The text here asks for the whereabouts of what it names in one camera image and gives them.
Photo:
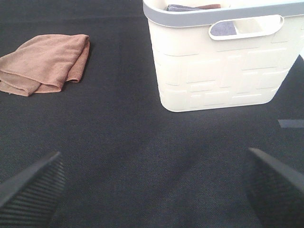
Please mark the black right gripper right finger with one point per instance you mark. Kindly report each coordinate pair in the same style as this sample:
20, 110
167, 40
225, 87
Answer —
275, 190

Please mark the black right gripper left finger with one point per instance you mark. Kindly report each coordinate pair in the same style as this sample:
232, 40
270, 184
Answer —
30, 198

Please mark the brown towel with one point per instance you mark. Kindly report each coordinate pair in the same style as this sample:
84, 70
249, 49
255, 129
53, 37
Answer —
44, 63

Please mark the grey tape mark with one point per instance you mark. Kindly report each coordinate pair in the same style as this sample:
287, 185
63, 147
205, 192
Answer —
291, 123

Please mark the white plastic laundry basket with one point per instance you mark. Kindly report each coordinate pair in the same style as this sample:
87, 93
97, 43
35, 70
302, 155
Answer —
196, 70

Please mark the purple towel in basket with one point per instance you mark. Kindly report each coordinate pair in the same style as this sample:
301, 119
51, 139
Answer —
225, 28

